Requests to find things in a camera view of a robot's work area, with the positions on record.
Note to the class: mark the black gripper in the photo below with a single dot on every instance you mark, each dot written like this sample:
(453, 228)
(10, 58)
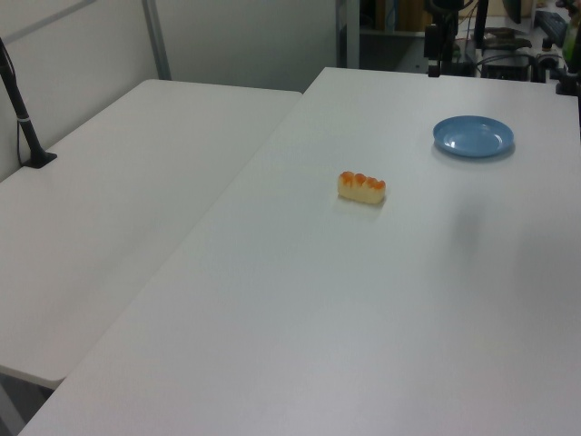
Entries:
(447, 8)

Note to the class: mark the orange topped bread loaf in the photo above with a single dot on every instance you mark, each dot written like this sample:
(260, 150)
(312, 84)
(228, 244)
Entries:
(361, 190)

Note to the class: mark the blue round plate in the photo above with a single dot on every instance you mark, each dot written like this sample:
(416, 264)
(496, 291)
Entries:
(473, 136)

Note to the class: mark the black upright pole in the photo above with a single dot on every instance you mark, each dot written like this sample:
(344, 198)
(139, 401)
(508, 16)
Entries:
(481, 22)

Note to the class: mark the black equipment box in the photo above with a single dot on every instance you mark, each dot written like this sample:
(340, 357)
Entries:
(506, 69)

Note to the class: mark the black computer keyboard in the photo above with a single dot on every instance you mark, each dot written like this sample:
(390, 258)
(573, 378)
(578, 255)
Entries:
(551, 25)

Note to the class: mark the green bottle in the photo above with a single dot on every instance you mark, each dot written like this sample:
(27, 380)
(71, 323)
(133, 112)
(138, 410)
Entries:
(573, 38)

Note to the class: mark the black table corner clamp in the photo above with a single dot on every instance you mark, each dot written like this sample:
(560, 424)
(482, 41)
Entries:
(568, 82)

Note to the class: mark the white side table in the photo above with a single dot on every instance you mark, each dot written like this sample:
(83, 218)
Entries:
(113, 218)

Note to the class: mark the grey metal cabinet frame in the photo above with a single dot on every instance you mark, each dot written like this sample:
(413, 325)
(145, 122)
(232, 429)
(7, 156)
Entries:
(347, 32)

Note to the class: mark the grey metal frame post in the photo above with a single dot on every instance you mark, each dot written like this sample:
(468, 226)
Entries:
(158, 41)

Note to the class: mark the black camera stand pole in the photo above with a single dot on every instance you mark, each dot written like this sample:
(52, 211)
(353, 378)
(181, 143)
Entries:
(18, 109)

